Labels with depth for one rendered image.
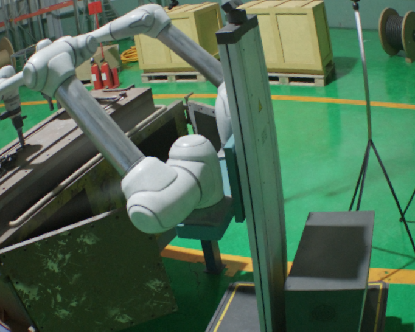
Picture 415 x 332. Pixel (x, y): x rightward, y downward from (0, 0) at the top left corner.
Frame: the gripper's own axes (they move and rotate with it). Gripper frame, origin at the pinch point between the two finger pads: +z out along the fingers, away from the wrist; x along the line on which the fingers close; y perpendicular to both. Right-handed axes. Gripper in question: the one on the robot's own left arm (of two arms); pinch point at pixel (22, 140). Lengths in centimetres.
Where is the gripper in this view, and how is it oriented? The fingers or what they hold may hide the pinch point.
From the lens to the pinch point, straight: 229.0
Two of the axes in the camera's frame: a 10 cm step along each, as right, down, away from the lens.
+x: -5.3, -2.8, 8.0
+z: 1.6, 8.9, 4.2
